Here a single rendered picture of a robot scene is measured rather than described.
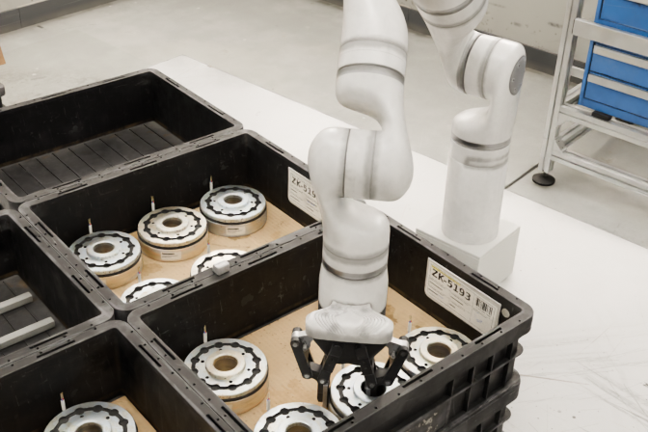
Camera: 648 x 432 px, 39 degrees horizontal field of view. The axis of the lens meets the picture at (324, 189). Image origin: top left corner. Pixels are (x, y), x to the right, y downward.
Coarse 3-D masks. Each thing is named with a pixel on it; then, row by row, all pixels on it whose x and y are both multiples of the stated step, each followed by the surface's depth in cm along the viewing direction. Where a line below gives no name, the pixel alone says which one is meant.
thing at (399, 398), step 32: (256, 256) 117; (448, 256) 118; (192, 288) 111; (128, 320) 106; (512, 320) 108; (160, 352) 101; (480, 352) 104; (192, 384) 97; (416, 384) 98; (224, 416) 93; (352, 416) 94; (384, 416) 96
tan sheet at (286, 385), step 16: (400, 304) 126; (288, 320) 122; (304, 320) 122; (400, 320) 123; (416, 320) 123; (432, 320) 123; (256, 336) 119; (272, 336) 119; (288, 336) 119; (400, 336) 120; (272, 352) 116; (288, 352) 117; (320, 352) 117; (384, 352) 117; (272, 368) 114; (288, 368) 114; (336, 368) 114; (272, 384) 111; (288, 384) 112; (304, 384) 112; (272, 400) 109; (288, 400) 109; (304, 400) 109; (240, 416) 107; (256, 416) 107
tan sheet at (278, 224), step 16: (272, 208) 146; (272, 224) 142; (288, 224) 142; (224, 240) 138; (240, 240) 138; (256, 240) 138; (272, 240) 138; (144, 256) 133; (144, 272) 130; (160, 272) 130; (176, 272) 130
